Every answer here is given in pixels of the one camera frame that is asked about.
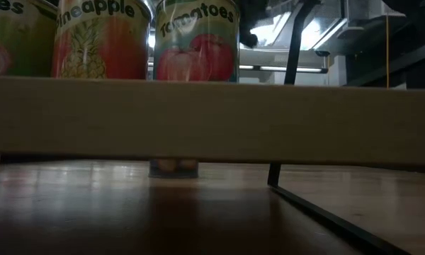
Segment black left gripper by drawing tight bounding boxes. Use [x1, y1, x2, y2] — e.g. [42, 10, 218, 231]
[235, 0, 271, 50]

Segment blue peaches label can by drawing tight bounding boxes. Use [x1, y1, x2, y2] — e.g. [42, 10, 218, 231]
[147, 158, 200, 180]

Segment green Oranges label can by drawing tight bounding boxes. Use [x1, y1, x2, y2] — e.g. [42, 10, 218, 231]
[0, 0, 60, 78]

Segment thin yellow vertical cord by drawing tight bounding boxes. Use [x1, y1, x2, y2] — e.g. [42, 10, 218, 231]
[385, 16, 390, 89]

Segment teal Tomatoes label can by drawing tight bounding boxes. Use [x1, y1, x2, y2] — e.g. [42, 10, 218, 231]
[152, 0, 241, 84]

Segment red Pineapple label can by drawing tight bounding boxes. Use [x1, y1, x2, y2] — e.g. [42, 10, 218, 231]
[50, 0, 156, 81]

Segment long light bar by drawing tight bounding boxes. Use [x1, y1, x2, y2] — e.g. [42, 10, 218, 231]
[239, 64, 329, 74]

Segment wooden shelf with black frame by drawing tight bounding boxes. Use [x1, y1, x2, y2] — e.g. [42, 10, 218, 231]
[0, 0, 425, 255]

